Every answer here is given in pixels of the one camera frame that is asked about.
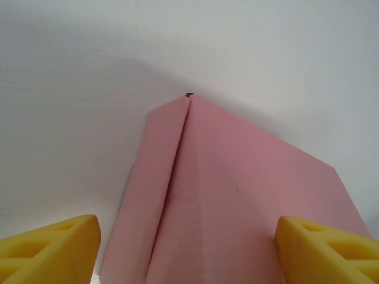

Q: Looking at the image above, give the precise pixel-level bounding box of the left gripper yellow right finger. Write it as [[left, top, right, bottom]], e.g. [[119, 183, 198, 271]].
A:
[[274, 215, 379, 284]]

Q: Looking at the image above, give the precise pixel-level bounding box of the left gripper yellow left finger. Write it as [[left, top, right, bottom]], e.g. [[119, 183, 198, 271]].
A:
[[0, 215, 102, 284]]

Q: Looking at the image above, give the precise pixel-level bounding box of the pink paper box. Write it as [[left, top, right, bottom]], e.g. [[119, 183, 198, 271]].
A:
[[97, 92, 374, 284]]

